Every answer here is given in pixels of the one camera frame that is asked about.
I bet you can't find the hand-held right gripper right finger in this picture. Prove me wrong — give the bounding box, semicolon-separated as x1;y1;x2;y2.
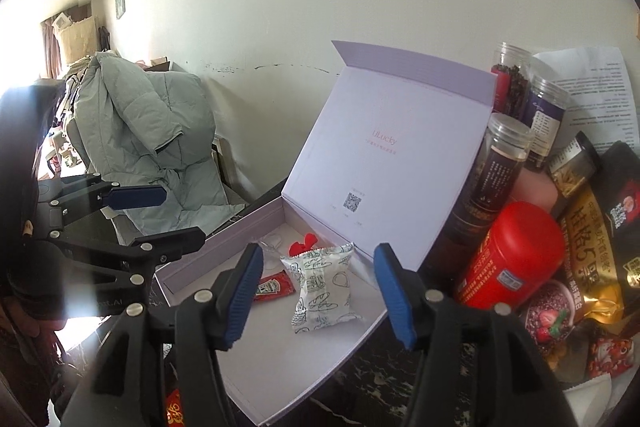
372;243;566;427

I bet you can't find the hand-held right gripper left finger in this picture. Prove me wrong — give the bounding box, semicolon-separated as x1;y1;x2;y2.
60;243;265;427

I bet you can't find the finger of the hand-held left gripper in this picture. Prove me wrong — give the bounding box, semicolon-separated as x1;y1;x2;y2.
39;174;169;228
49;227;207;293

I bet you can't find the red ketchup sachet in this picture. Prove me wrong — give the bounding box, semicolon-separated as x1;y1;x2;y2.
252;271;296;303

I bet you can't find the clear plastic holder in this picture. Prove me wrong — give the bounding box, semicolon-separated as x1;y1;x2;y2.
250;232;291;268

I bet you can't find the white bread packet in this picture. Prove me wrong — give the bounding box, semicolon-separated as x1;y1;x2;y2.
279;243;363;334

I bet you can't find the small red candy wrapper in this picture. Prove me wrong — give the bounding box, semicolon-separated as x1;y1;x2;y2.
289;232;321;258

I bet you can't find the white gift box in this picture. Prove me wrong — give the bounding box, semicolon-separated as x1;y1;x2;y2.
154;39;500;413

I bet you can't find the person's left forearm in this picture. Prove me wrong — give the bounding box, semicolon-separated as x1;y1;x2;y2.
0;297;66;427

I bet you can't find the pile of clothes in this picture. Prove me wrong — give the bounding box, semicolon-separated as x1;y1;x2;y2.
47;57;93;178

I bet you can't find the pale green puffer jacket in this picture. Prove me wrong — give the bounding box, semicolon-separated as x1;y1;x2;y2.
72;51;248;235

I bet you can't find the brown curtain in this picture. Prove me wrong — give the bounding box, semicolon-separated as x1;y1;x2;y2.
39;17;63;80

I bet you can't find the red canister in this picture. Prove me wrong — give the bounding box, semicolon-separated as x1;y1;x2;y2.
452;201;567;313

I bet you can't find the tall clear jar dark label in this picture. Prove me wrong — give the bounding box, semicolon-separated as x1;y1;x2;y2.
440;112;536;258

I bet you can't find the pink bottle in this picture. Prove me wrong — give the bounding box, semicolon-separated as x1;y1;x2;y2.
510;167;561;212

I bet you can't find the red snack bag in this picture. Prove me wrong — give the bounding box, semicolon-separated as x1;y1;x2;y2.
545;332;631;383

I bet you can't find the black gold pouch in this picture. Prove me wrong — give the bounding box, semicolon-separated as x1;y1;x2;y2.
545;131;603;200

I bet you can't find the clear jar of dried fruit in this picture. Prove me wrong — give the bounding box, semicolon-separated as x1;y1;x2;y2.
490;42;533;122

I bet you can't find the black oat bag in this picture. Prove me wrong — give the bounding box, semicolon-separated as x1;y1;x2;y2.
587;141;640;293

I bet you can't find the printed paper sheet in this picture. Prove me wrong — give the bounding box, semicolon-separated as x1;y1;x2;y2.
530;46;640;152

